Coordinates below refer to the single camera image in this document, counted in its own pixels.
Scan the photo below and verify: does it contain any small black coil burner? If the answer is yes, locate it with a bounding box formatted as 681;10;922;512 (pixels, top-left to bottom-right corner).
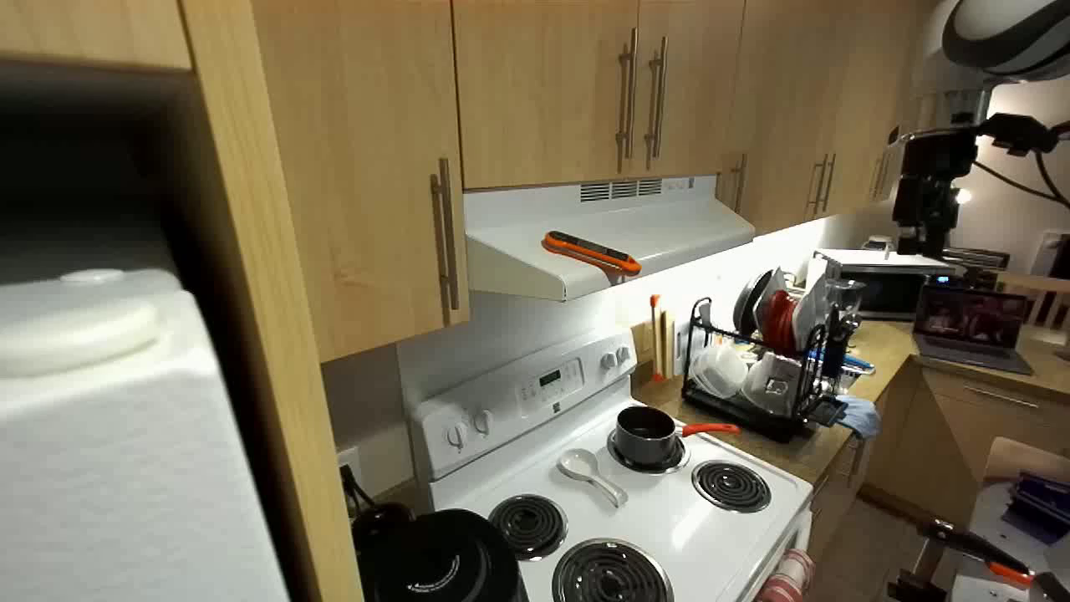
689;457;775;517
485;491;568;561

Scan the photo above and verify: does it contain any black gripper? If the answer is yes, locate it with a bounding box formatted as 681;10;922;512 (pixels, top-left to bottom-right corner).
892;124;983;262

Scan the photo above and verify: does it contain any black utensil caddy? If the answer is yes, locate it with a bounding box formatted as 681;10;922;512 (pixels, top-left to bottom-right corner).
824;278;865;382

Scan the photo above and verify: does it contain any black orange handled tool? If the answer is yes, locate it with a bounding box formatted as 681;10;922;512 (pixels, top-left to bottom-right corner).
884;517;1070;602

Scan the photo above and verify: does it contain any open grey laptop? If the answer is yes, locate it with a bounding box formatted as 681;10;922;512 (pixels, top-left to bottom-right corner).
909;282;1038;378

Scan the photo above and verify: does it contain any white plate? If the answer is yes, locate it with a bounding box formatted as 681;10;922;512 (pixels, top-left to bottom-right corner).
792;252;844;337

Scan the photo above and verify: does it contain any white spoon on stove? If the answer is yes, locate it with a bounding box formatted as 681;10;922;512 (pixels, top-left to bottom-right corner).
552;444;633;512

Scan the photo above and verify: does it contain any purple box stack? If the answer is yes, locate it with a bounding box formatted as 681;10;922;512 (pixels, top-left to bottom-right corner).
1001;468;1070;544

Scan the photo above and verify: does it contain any black wire dish rack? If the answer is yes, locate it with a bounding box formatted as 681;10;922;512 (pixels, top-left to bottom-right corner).
678;291;864;444

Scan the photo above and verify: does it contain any white microwave oven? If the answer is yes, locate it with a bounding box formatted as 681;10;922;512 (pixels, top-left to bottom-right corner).
816;243;961;325

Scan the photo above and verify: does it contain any glass container with metal clip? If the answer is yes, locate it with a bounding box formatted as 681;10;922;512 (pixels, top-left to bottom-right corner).
746;354;803;415

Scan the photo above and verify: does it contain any white picture frame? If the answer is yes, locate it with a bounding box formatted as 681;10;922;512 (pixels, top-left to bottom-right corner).
1029;229;1070;282

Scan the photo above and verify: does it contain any clear plastic food container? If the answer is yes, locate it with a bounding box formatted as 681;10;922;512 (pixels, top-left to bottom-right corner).
694;334;762;401

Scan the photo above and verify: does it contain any white refrigerator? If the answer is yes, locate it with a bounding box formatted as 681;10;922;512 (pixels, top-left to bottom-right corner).
0;266;296;602

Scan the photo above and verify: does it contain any wooden base cabinet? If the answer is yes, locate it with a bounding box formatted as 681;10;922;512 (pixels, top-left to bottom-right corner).
864;354;1070;532
806;431;884;561

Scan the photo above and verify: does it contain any orange thin cutting board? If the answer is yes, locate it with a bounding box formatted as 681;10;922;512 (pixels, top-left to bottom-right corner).
647;291;663;382

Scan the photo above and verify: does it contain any orange black utility knife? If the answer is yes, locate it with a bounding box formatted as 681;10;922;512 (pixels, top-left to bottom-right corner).
540;229;647;284

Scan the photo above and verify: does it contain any black frying pan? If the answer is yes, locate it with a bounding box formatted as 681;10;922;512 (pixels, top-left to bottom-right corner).
733;267;775;343

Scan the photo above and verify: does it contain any wooden cabinet side panel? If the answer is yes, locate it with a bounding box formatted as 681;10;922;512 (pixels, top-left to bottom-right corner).
176;0;369;602

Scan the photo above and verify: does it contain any light wood cabinet door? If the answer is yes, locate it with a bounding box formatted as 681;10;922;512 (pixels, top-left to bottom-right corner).
730;0;789;233
249;0;474;366
633;0;750;181
824;0;933;221
779;0;830;229
448;0;647;196
0;0;193;73

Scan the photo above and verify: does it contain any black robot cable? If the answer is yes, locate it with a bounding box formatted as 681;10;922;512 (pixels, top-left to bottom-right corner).
974;145;1070;212

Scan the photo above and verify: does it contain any white range hood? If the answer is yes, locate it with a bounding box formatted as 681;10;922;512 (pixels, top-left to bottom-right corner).
461;171;760;309

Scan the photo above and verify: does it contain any beige padded chair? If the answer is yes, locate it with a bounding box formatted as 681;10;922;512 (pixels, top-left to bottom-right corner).
981;436;1070;490

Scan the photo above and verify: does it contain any blue cloth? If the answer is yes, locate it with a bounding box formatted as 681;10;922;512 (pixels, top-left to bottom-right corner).
832;392;886;441

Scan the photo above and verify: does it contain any wooden chair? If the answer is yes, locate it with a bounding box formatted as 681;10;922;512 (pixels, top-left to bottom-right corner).
1001;267;1070;337

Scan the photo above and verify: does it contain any red white kitchen towel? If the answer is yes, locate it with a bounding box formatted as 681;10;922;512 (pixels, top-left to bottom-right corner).
757;541;816;602

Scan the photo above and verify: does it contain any black saucepan with orange handle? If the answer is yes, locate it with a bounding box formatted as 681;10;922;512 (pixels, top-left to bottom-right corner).
604;401;746;475

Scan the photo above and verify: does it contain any white electric stove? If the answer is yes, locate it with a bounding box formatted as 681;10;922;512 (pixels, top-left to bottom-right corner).
404;329;816;602

